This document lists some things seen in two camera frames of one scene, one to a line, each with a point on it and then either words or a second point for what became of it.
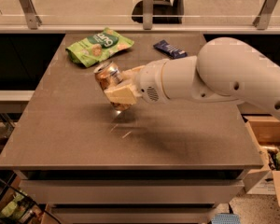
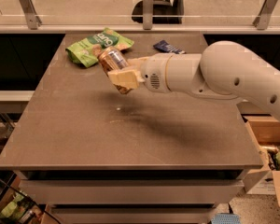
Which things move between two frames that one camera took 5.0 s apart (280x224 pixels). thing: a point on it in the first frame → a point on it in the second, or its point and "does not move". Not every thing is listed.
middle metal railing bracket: x=147 y=7 does not move
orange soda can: x=109 y=76 → x=112 y=60
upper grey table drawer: x=130 y=191 does not move
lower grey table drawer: x=136 y=215 does not move
